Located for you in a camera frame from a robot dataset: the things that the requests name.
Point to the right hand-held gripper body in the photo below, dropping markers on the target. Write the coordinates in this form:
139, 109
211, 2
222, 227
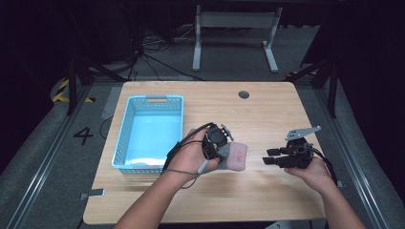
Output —
297, 156

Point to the white metal desk frame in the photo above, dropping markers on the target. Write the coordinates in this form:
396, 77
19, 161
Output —
235, 20

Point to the yellow black hazard tape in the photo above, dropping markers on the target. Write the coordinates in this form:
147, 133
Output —
62, 90

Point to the gray floor tape strip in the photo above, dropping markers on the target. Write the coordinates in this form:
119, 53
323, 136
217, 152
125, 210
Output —
111, 101

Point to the person's left hand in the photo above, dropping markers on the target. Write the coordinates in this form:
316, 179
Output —
187, 159

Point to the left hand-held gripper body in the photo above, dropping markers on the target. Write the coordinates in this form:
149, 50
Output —
215, 140

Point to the aluminium floor rail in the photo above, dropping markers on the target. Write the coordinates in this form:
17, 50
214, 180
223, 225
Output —
47, 162
353, 165

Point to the person's right hand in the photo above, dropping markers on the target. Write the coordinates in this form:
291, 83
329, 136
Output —
313, 175

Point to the gray and pink sock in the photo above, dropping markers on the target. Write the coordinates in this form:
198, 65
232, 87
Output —
237, 156

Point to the light blue plastic basket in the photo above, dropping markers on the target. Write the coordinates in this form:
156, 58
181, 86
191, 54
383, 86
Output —
149, 136

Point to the black metal stand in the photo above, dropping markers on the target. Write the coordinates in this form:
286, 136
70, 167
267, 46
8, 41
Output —
72, 86
332, 89

